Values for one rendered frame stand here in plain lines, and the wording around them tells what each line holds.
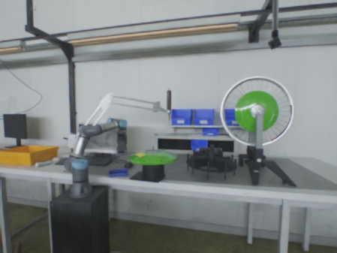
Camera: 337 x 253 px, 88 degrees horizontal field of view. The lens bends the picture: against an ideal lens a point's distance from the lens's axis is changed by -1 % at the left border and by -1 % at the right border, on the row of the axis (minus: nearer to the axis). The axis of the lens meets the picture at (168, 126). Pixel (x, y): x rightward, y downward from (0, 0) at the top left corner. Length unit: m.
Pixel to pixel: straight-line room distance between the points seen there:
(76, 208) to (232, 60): 1.87
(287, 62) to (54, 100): 2.80
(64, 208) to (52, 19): 2.45
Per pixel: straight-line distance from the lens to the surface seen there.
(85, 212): 1.18
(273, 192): 1.19
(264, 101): 1.48
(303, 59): 2.27
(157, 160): 1.07
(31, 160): 1.85
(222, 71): 2.06
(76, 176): 1.21
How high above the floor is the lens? 1.34
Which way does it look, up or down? 4 degrees down
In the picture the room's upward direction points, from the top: straight up
